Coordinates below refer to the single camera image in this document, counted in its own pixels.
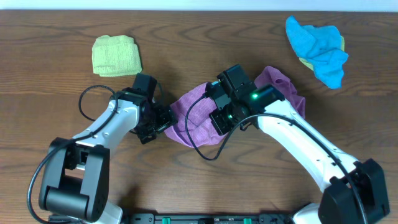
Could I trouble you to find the purple microfibre cloth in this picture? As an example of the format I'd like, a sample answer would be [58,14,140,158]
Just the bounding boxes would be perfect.
[165,66,306,147]

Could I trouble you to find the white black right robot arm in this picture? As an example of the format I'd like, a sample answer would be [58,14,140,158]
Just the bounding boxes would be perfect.
[205,65,390,224]

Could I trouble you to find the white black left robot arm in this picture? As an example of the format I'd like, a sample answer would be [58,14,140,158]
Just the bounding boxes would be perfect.
[37,73,177,223]

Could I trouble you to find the folded green cloth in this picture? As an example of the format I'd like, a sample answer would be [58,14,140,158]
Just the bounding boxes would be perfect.
[91,35,142,77]

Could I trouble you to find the yellow-green cloth under blue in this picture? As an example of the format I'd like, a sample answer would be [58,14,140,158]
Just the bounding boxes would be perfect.
[298,36,345,70]

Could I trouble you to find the black right camera cable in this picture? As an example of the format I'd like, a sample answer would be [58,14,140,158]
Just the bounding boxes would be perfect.
[184,93,369,224]

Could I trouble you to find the black camera cable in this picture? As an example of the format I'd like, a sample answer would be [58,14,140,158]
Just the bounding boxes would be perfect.
[184,93,369,224]
[26,81,164,224]

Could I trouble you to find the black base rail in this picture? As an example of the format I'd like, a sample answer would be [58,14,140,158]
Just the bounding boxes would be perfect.
[121,213,294,224]

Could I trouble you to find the black left camera cable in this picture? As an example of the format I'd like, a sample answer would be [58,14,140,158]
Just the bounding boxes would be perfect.
[26,81,164,224]

